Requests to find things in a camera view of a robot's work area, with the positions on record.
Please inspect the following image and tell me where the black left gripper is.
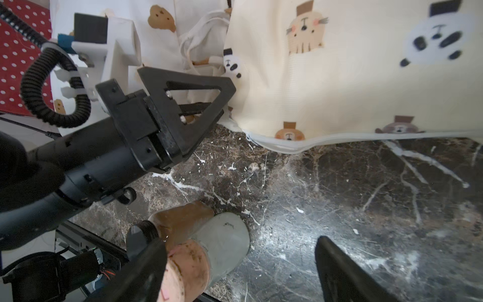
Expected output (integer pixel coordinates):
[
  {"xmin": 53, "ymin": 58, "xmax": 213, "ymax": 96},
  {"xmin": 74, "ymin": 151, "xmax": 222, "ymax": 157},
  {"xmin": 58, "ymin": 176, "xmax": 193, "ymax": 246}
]
[{"xmin": 56, "ymin": 67, "xmax": 236, "ymax": 206}]

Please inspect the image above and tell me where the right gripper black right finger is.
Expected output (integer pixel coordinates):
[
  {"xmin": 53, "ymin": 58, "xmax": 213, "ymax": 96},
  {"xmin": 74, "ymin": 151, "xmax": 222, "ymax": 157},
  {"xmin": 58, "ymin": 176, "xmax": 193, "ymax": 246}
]
[{"xmin": 314, "ymin": 236, "xmax": 397, "ymax": 302}]

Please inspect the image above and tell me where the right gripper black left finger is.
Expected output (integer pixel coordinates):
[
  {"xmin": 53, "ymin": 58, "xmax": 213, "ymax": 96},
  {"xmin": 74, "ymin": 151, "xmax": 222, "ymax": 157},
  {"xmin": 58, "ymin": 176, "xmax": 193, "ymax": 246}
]
[{"xmin": 86, "ymin": 239, "xmax": 167, "ymax": 302}]

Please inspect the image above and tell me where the white bear print pillow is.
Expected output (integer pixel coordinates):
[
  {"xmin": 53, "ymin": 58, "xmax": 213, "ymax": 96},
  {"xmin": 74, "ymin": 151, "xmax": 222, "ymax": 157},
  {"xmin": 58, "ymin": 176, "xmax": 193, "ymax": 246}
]
[{"xmin": 48, "ymin": 0, "xmax": 231, "ymax": 137}]

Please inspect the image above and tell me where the cream animal print pillow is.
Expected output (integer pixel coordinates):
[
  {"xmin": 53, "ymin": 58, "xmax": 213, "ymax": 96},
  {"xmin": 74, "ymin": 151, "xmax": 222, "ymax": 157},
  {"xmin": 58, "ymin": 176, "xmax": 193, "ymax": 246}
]
[{"xmin": 225, "ymin": 1, "xmax": 482, "ymax": 154}]

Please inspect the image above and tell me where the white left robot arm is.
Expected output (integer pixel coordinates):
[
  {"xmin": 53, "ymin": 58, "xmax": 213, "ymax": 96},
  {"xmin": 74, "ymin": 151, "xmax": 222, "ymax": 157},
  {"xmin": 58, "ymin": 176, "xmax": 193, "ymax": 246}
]
[{"xmin": 1, "ymin": 6, "xmax": 236, "ymax": 251}]

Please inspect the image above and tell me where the pink cap shaker bottle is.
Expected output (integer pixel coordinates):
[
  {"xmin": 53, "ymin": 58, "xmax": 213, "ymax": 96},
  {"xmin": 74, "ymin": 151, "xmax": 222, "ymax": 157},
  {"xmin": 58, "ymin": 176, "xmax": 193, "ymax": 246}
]
[{"xmin": 157, "ymin": 212, "xmax": 250, "ymax": 301}]

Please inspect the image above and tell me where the black cap shaker bottle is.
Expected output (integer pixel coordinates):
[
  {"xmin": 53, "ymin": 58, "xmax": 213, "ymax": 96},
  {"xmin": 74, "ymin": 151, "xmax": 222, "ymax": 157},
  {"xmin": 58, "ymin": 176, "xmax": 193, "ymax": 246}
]
[{"xmin": 126, "ymin": 201, "xmax": 215, "ymax": 260}]

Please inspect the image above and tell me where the red polka dot toaster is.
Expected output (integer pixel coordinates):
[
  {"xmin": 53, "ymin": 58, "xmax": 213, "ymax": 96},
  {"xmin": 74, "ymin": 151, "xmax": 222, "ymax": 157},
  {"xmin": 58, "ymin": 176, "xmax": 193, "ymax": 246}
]
[{"xmin": 0, "ymin": 0, "xmax": 52, "ymax": 117}]

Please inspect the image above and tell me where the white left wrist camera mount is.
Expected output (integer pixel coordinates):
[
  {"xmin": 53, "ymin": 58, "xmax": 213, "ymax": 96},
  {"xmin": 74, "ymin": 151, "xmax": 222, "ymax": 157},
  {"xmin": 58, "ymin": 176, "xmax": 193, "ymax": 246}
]
[{"xmin": 52, "ymin": 13, "xmax": 142, "ymax": 101}]

